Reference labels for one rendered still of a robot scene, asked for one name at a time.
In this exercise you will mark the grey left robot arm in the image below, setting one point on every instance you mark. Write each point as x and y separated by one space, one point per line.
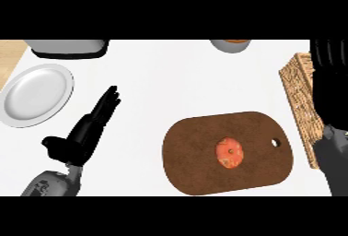
48 183

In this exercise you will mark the white plate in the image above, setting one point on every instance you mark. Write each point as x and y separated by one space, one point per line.
35 95

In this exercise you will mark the brown wooden cutting board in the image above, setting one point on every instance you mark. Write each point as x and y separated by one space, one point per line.
225 153

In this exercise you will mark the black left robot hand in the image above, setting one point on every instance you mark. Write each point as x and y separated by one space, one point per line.
85 132

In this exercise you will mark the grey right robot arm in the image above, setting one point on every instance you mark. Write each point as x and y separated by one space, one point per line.
333 162

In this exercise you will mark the grey cup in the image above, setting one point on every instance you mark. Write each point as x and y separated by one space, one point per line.
230 45

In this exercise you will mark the wicker basket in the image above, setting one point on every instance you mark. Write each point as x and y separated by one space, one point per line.
301 104

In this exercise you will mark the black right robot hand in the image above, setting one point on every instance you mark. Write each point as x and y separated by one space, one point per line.
329 83

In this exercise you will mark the grey and black appliance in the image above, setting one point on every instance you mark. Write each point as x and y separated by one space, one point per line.
68 48

